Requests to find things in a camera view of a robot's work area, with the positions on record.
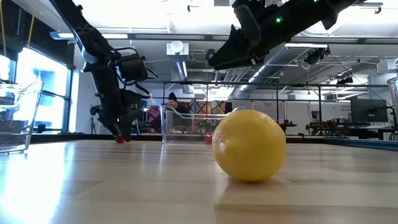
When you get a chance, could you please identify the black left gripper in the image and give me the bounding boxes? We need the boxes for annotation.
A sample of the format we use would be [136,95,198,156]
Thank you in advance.
[93,88,147,144]

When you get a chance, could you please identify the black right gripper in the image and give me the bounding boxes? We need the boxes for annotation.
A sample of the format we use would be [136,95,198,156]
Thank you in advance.
[206,0,299,72]

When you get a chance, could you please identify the black tripod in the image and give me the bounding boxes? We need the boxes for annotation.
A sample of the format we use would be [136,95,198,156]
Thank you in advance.
[89,105,101,134]

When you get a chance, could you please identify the clear plastic bin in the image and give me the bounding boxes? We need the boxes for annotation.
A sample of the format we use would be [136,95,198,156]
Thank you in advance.
[0,80,44,154]
[160,104,238,144]
[386,76,398,119]

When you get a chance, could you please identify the person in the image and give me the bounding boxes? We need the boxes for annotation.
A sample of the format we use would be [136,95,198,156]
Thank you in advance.
[164,91,191,131]

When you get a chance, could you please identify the colourful patterned banner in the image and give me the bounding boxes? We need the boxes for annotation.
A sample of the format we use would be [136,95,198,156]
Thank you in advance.
[188,98,233,134]

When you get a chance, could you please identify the black ceiling spotlight cluster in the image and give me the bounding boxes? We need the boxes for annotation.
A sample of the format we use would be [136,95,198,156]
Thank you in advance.
[303,46,331,65]

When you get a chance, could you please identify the yellow lemon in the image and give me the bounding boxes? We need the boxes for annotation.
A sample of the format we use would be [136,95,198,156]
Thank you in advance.
[211,108,287,183]

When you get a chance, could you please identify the black background monitor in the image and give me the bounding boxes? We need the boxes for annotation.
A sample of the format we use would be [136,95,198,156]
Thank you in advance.
[350,98,389,123]

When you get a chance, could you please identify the black ceiling track light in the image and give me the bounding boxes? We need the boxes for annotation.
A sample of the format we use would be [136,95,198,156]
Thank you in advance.
[354,1,384,15]

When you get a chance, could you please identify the silver ceiling duct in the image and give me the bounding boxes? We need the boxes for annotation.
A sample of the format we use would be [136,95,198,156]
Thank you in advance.
[238,46,300,98]

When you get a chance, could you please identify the black metal table frame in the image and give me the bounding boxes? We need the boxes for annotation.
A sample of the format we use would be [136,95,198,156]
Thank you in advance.
[29,133,398,152]

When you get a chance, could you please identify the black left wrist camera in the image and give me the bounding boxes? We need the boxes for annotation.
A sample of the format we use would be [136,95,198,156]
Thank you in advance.
[119,54,149,82]

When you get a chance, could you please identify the black metal rack frame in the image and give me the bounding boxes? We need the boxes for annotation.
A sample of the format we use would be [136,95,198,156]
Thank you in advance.
[162,80,398,125]

